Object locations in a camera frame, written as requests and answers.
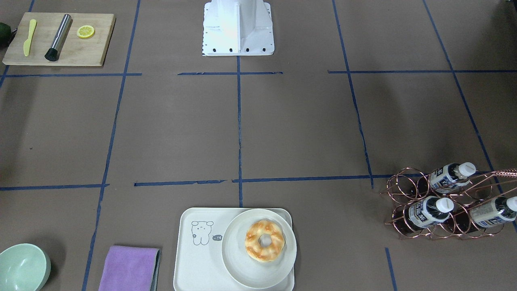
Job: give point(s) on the cream round plate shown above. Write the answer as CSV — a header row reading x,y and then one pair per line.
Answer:
x,y
247,271

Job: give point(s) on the lemon slice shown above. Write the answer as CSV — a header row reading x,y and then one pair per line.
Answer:
x,y
85,31

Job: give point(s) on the dark green avocado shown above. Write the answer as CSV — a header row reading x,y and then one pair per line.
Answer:
x,y
5,34

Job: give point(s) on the steel muddler black tip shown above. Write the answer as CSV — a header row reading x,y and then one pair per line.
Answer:
x,y
54,51

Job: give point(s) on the bamboo cutting board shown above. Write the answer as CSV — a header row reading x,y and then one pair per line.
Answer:
x,y
75,51

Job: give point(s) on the mint green bowl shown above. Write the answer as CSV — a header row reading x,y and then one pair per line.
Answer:
x,y
24,267

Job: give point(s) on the glazed donut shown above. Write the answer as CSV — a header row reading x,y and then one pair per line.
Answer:
x,y
255,249

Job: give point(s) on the tea bottle white cap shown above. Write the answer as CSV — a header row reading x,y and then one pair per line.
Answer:
x,y
446,180

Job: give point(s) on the cream serving tray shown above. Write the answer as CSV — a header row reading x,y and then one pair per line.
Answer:
x,y
199,265

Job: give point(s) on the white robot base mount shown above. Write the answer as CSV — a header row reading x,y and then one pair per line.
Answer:
x,y
237,28

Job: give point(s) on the yellow plastic knife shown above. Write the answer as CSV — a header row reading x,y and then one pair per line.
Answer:
x,y
27,43

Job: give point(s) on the copper wire bottle rack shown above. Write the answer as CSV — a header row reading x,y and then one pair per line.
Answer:
x,y
481,189

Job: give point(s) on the purple folded cloth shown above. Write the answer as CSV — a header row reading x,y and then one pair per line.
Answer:
x,y
130,269

